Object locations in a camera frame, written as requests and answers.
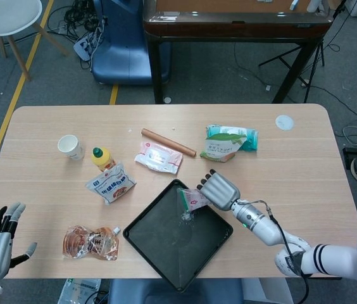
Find grey black right robot hand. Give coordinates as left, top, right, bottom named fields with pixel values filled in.
left=196, top=168, right=241, bottom=212

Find pink snack packet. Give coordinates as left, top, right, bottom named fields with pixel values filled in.
left=177, top=187, right=210, bottom=213

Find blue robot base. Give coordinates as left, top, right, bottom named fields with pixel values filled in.
left=91, top=0, right=172, bottom=86

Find green teal snack bags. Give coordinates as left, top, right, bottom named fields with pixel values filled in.
left=205, top=124, right=259, bottom=153

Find pink wet wipes pack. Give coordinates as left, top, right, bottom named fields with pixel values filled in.
left=134, top=141, right=184, bottom=175

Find black plastic tray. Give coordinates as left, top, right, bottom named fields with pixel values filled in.
left=122, top=179, right=234, bottom=292

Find green white corn starch bag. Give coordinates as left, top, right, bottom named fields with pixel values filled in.
left=199, top=132, right=248, bottom=163

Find wooden rolling pin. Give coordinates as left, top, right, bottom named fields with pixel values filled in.
left=141, top=127, right=197, bottom=158

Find white round table grommet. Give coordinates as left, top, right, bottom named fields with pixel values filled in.
left=275, top=114, right=295, bottom=130

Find clear plastic bag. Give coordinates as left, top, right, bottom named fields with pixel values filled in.
left=61, top=277, right=102, bottom=304

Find clear bag of bread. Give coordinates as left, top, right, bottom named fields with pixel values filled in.
left=62, top=225, right=122, bottom=262

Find white castor sugar bag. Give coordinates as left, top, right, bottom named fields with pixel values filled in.
left=85, top=162, right=137, bottom=206

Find yellow bottle green cap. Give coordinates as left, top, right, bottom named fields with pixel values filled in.
left=91, top=147, right=116, bottom=172

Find white paper cup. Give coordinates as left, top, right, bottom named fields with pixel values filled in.
left=57, top=134, right=84, bottom=161

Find black tripod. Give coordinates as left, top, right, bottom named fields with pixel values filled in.
left=258, top=0, right=347, bottom=105

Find dark wood mahjong table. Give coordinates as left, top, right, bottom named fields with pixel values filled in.
left=142, top=0, right=334, bottom=105

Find white power strip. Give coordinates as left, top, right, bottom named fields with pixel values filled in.
left=73, top=34, right=103, bottom=63

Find white plastic chair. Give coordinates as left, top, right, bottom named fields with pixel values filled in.
left=0, top=0, right=70, bottom=82

